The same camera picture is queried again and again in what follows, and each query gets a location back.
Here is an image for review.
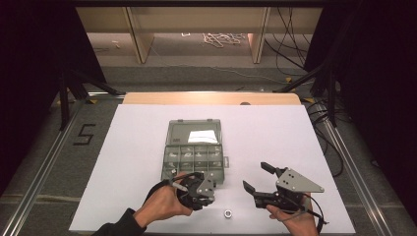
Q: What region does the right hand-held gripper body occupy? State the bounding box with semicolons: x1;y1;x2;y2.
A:
254;167;326;212

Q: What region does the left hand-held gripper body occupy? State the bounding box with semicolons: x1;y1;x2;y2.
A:
176;171;218;211

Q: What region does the grey transparent compartment box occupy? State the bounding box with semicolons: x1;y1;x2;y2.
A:
160;118;230;190

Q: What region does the person's right hand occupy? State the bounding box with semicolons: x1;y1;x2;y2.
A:
266;196;320;236

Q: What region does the person's left hand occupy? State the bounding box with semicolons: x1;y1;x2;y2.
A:
132;172;195;229

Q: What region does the white table sheet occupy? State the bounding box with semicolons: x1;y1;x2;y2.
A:
68;103;357;235

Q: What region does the wooden table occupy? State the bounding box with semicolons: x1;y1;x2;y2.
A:
121;91;303;106

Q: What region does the black metal stand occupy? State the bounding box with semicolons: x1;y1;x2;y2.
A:
58;67;126;132
274;60;339;129

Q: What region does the black curtain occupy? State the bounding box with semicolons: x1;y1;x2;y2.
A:
0;0;107;198
303;0;417;217

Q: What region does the beige wooden desk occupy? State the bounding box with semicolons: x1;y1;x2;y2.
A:
75;6;324;65

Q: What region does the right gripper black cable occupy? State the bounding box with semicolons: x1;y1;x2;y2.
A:
288;193;329;235

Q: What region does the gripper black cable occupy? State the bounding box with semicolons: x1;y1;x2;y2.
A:
288;193;329;235
144;171;206;205

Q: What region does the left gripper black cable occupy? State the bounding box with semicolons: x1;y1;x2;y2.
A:
144;171;206;205

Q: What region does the black floor cable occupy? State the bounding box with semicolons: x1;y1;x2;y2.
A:
306;97;345;179

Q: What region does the aluminium floor rail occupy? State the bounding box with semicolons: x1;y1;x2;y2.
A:
86;90;127;98
314;102;396;236
0;106;82;236

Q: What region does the bundle of black cables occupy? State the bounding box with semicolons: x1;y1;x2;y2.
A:
264;6;316;72

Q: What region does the pile of white cords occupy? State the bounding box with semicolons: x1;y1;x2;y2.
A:
201;31;247;49

